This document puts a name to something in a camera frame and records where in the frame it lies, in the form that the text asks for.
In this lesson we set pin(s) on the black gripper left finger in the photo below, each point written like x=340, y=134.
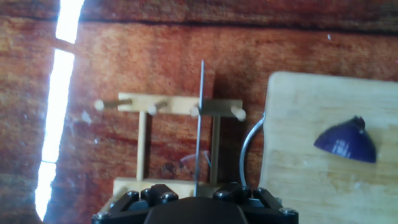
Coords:
x=133, y=208

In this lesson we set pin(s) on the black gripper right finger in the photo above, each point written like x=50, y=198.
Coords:
x=264, y=211

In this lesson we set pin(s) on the steel cleaver knife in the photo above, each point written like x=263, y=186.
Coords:
x=199, y=124

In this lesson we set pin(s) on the bamboo cutting board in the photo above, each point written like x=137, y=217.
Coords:
x=311, y=193

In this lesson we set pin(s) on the purple onion wedge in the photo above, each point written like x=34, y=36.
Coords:
x=345, y=143

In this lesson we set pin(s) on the wooden peg rack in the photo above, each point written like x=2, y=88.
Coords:
x=174, y=104

